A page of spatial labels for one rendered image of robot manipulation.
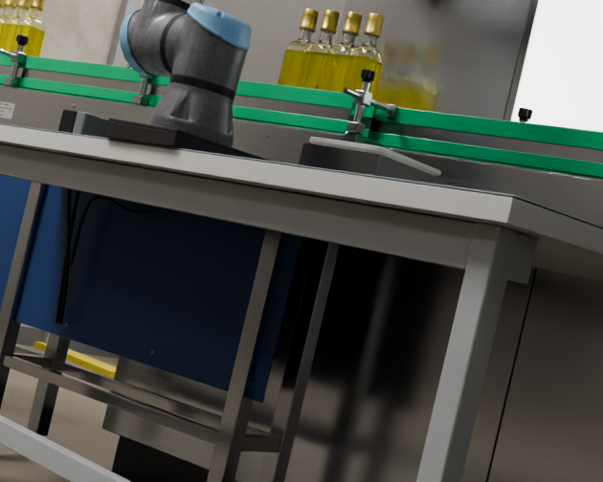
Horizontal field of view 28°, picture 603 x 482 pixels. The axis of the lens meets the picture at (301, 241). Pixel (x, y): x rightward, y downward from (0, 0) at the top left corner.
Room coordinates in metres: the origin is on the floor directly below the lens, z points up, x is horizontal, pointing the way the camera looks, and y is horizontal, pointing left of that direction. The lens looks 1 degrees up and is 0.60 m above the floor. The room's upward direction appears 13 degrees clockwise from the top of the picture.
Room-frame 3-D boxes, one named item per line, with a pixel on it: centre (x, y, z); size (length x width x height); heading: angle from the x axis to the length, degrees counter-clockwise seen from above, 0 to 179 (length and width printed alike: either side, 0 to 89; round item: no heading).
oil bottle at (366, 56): (2.51, -0.04, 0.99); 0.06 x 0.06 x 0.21; 52
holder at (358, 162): (2.21, -0.11, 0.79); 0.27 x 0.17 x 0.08; 142
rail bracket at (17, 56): (2.94, 0.80, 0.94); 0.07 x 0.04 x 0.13; 142
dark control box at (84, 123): (2.71, 0.54, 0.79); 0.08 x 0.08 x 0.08; 52
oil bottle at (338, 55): (2.55, 0.00, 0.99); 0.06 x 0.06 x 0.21; 52
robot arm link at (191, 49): (2.08, 0.23, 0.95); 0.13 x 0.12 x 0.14; 47
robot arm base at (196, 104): (2.08, 0.23, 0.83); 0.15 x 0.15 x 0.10
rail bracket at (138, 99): (2.66, 0.44, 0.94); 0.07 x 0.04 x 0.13; 142
